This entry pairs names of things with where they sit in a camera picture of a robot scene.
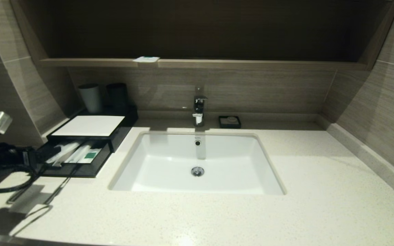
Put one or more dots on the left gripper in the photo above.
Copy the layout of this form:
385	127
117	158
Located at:
12	157

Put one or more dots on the white toothbrush packet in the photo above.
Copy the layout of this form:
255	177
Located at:
67	152

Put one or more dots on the black amenity tray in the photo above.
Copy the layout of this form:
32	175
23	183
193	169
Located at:
87	171

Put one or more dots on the white rectangular plate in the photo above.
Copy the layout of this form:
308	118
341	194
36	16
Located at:
89	125

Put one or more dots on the black amenity box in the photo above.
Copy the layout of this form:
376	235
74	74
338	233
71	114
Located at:
123	128

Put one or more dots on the wide white printed sachet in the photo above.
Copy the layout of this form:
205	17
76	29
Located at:
92	157

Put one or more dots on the grey plastic cup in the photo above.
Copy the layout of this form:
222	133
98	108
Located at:
90	98

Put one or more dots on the black plastic cup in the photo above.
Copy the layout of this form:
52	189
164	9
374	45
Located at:
117	96

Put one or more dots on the chrome sink drain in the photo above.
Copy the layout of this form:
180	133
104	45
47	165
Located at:
197	171

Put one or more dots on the chrome faucet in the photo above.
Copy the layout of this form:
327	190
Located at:
198	107

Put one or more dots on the white sink basin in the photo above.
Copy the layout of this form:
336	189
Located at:
231	164

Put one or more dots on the round soap bar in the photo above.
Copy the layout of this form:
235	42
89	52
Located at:
231	119

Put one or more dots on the black soap dish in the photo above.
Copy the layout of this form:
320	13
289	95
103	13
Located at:
237	124

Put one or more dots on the wooden wall shelf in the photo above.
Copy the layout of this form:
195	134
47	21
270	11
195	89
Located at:
251	64

